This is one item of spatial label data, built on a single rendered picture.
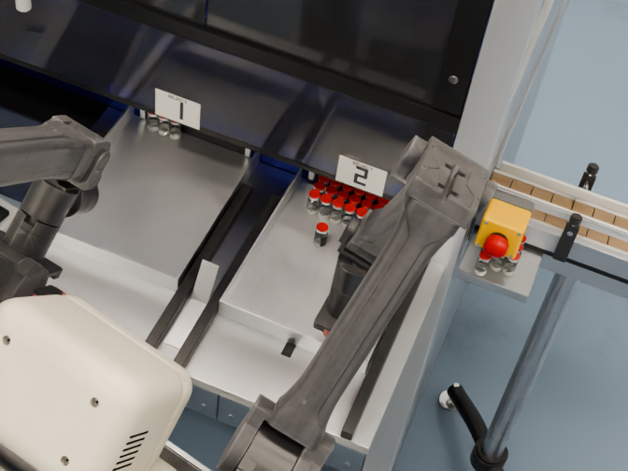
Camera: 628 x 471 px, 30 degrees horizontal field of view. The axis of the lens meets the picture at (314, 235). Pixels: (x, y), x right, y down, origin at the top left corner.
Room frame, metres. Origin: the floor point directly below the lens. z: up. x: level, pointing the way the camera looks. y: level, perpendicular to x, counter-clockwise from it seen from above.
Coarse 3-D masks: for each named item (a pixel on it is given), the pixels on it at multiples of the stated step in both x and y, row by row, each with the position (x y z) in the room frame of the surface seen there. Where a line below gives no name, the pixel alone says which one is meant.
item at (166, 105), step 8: (160, 96) 1.45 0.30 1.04; (168, 96) 1.45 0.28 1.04; (176, 96) 1.45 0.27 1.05; (160, 104) 1.45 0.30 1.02; (168, 104) 1.45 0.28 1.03; (176, 104) 1.45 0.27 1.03; (184, 104) 1.44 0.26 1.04; (192, 104) 1.44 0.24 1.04; (160, 112) 1.45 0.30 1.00; (168, 112) 1.45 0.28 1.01; (176, 112) 1.45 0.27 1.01; (184, 112) 1.44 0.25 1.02; (192, 112) 1.44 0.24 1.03; (176, 120) 1.45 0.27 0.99; (184, 120) 1.44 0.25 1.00; (192, 120) 1.44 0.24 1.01
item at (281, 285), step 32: (288, 192) 1.40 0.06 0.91; (288, 224) 1.35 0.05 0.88; (256, 256) 1.27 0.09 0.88; (288, 256) 1.28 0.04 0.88; (320, 256) 1.29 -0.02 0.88; (256, 288) 1.20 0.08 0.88; (288, 288) 1.21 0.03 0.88; (320, 288) 1.22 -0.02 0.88; (256, 320) 1.12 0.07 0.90; (288, 320) 1.14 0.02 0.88
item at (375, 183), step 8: (344, 160) 1.37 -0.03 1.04; (352, 160) 1.37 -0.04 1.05; (344, 168) 1.37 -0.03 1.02; (352, 168) 1.37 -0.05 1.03; (368, 168) 1.36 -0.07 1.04; (376, 168) 1.36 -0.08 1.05; (336, 176) 1.37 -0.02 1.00; (344, 176) 1.37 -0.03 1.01; (352, 176) 1.36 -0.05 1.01; (368, 176) 1.36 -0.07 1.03; (376, 176) 1.36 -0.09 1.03; (384, 176) 1.35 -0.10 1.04; (352, 184) 1.36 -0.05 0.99; (368, 184) 1.36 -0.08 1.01; (376, 184) 1.35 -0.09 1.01; (384, 184) 1.35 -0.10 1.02; (376, 192) 1.35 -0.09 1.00
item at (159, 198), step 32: (128, 128) 1.52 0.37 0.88; (128, 160) 1.44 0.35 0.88; (160, 160) 1.45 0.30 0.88; (192, 160) 1.47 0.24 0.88; (224, 160) 1.48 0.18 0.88; (256, 160) 1.48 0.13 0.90; (128, 192) 1.36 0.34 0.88; (160, 192) 1.38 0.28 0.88; (192, 192) 1.39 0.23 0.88; (224, 192) 1.40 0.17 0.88; (64, 224) 1.27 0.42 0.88; (96, 224) 1.28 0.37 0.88; (128, 224) 1.29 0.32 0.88; (160, 224) 1.30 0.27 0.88; (192, 224) 1.31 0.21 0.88; (96, 256) 1.20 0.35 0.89; (128, 256) 1.22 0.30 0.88; (160, 256) 1.23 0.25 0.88; (192, 256) 1.22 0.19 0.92
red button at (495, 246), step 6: (486, 240) 1.28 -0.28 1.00; (492, 240) 1.27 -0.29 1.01; (498, 240) 1.27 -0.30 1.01; (504, 240) 1.28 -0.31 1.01; (486, 246) 1.27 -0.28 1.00; (492, 246) 1.27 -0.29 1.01; (498, 246) 1.27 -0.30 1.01; (504, 246) 1.27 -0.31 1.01; (486, 252) 1.27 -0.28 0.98; (492, 252) 1.27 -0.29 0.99; (498, 252) 1.26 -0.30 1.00; (504, 252) 1.26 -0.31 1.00
